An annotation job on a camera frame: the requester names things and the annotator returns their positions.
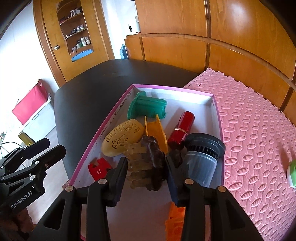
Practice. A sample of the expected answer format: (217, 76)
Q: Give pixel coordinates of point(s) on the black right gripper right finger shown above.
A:
(228, 220)

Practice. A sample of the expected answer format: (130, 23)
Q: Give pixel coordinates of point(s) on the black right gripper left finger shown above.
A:
(62, 221)

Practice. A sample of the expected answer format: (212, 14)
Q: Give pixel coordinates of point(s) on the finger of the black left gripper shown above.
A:
(38, 167)
(13, 160)

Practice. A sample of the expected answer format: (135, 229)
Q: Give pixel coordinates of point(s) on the orange holed cube block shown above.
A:
(174, 223)

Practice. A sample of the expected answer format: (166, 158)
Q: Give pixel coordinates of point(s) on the small red block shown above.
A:
(99, 168)

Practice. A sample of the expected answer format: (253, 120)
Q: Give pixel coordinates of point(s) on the red cylinder capsule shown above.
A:
(180, 132)

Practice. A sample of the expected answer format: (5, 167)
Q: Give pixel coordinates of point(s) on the brown pegged disc toy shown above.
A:
(145, 164)

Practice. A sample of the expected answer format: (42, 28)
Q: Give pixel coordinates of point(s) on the yellow orange curved piece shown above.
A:
(155, 129)

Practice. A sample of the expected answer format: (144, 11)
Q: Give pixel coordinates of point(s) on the person's left hand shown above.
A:
(11, 225)

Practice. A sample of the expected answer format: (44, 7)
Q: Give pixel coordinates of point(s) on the white storage box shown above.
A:
(41, 122)

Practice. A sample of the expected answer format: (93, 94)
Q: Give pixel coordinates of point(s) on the red panel on box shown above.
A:
(32, 101)

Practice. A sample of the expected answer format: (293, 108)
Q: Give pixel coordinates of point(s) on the black lidded plastic jar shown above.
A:
(203, 161)

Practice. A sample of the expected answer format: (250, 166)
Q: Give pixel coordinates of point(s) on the green white round toy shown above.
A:
(291, 174)

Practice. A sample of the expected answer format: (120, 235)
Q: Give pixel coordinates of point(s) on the yellow perforated oval toy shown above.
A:
(128, 132)

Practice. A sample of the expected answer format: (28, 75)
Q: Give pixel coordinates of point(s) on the pink foam puzzle mat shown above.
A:
(260, 144)

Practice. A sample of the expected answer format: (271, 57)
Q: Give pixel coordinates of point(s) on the black padded massage table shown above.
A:
(82, 104)

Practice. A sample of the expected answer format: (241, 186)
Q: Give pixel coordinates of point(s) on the pink white cardboard box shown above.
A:
(140, 214)

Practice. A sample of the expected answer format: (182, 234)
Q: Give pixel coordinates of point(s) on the teal ribbed spool toy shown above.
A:
(143, 105)

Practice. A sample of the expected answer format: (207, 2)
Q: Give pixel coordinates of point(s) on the blue foam mat piece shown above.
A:
(81, 55)

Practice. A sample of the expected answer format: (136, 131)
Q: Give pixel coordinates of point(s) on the wooden door with niche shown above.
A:
(75, 26)

